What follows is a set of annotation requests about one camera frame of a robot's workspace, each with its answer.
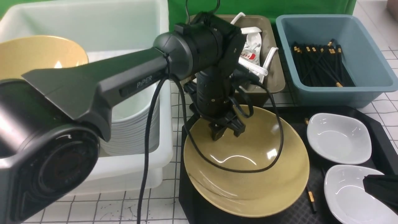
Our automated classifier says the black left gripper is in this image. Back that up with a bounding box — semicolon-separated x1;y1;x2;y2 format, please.
183;67;246;141

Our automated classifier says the yellow noodle bowl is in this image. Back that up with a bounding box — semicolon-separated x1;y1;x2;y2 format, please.
183;107;310;218

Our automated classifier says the black chopstick gold tip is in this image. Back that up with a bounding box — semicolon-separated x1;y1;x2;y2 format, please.
306;186;317;214

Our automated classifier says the white dish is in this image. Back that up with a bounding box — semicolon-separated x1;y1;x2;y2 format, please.
307;113;372;165
324;165;398;224

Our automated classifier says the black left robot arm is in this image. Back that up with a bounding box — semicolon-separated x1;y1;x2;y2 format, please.
1;12;245;224

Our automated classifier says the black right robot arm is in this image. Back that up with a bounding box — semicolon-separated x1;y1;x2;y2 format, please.
220;113;397;224

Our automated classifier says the stack of yellow noodle bowls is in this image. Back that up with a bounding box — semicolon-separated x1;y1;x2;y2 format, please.
0;35;89;80

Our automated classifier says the olive spoon bin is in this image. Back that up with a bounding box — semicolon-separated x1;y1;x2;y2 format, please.
180;14;286;108

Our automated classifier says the white spoon with red label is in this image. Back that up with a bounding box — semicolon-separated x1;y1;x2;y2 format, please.
241;33;262;65

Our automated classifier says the stack of white dishes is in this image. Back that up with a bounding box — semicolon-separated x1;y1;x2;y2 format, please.
101;84;157;156

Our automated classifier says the white spoon top right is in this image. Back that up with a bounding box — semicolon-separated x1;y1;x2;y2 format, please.
241;27;262;35

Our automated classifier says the pile of black chopsticks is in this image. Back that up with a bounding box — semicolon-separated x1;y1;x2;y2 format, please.
291;39;356;87

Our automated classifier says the black serving tray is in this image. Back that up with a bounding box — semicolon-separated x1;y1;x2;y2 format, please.
179;106;397;224

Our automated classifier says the blue chopstick bin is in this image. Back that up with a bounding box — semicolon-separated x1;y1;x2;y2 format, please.
275;14;398;108

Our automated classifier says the large white plastic tub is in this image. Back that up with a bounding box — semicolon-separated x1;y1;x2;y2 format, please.
1;0;169;197

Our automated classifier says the black cable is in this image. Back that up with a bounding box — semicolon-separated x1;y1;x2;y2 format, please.
137;0;284;224

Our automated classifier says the white spoon right handle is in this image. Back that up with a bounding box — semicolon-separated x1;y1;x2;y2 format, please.
260;47;278;84

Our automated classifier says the white spoon upright handle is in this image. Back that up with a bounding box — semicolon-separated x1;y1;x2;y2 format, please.
230;12;246;25

